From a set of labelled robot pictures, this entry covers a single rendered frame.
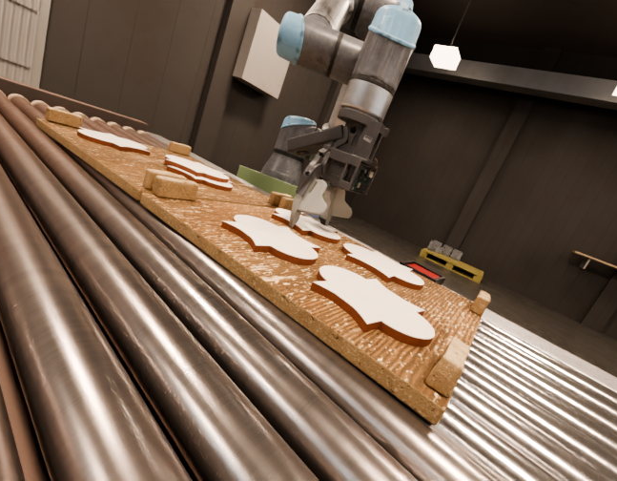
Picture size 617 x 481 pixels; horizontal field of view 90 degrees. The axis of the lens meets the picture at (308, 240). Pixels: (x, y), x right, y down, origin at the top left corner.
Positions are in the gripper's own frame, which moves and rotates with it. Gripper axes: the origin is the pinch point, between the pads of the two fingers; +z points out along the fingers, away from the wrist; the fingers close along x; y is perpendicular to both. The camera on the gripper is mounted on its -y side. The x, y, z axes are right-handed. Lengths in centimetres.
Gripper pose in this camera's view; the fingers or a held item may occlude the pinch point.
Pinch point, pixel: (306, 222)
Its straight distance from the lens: 57.1
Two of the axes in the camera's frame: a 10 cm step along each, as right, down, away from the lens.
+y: 7.5, 4.4, -4.9
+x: 5.5, -0.1, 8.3
